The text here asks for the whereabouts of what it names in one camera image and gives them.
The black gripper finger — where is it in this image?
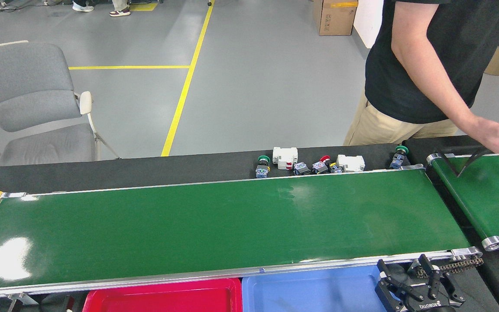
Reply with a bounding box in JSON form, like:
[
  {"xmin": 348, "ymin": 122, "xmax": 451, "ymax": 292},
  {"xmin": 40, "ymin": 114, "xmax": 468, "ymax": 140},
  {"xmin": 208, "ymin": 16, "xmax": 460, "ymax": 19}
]
[
  {"xmin": 375, "ymin": 259, "xmax": 425, "ymax": 312},
  {"xmin": 409, "ymin": 254, "xmax": 467, "ymax": 306}
]

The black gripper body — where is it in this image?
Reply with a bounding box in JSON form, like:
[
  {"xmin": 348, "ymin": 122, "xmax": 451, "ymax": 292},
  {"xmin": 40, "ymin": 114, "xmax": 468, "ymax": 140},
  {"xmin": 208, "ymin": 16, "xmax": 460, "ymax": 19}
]
[{"xmin": 403, "ymin": 298, "xmax": 457, "ymax": 312}]

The green mushroom push button switch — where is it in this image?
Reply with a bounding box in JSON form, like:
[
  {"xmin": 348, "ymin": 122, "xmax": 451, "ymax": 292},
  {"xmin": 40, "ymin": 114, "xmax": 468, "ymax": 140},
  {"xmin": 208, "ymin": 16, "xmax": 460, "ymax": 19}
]
[
  {"xmin": 390, "ymin": 146, "xmax": 409, "ymax": 169},
  {"xmin": 256, "ymin": 155, "xmax": 271, "ymax": 179}
]

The white circuit breaker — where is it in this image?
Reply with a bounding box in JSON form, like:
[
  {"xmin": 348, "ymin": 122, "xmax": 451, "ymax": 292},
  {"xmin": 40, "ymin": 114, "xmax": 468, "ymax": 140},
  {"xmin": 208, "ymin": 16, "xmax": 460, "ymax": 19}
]
[
  {"xmin": 272, "ymin": 147, "xmax": 298, "ymax": 170},
  {"xmin": 337, "ymin": 155, "xmax": 366, "ymax": 172}
]

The green feeder conveyor belt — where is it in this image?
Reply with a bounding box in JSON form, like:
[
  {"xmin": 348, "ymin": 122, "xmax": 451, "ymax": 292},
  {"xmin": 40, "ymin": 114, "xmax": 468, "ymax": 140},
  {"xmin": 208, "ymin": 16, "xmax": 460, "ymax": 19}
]
[{"xmin": 426, "ymin": 153, "xmax": 499, "ymax": 251}]

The long green conveyor belt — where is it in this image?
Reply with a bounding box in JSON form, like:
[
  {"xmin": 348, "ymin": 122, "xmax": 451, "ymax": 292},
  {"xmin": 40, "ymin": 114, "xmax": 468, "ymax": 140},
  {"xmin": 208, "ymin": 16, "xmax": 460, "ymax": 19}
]
[{"xmin": 0, "ymin": 167, "xmax": 484, "ymax": 300}]

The blue plastic bin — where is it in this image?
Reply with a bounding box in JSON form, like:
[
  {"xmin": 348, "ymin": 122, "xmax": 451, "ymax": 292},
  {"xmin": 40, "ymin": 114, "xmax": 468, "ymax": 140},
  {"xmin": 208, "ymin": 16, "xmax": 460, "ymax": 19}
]
[{"xmin": 242, "ymin": 265, "xmax": 391, "ymax": 312}]

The red plastic bin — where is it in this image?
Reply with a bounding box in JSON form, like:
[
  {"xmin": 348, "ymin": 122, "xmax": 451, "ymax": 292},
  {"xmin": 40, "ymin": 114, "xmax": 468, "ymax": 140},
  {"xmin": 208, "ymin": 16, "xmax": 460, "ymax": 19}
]
[{"xmin": 83, "ymin": 278, "xmax": 243, "ymax": 312}]

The brown cardboard box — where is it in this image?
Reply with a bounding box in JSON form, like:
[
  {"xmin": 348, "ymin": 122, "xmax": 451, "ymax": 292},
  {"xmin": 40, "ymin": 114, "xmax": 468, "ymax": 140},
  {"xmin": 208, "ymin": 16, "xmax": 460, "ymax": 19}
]
[{"xmin": 313, "ymin": 0, "xmax": 358, "ymax": 36}]

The grey padded chair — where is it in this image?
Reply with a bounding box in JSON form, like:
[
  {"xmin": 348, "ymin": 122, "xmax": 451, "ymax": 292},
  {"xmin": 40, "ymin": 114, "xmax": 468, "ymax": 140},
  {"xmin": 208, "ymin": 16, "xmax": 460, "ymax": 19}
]
[{"xmin": 0, "ymin": 40, "xmax": 120, "ymax": 167}]

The conveyor drive chain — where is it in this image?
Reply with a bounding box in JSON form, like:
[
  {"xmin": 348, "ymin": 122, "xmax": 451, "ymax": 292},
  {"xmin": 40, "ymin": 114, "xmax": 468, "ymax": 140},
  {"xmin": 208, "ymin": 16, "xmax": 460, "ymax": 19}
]
[{"xmin": 418, "ymin": 257, "xmax": 484, "ymax": 278}]

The black cable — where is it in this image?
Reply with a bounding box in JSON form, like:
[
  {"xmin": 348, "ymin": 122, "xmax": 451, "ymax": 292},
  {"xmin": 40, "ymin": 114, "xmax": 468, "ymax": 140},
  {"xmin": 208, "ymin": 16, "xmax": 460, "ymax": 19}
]
[{"xmin": 457, "ymin": 146, "xmax": 493, "ymax": 178}]

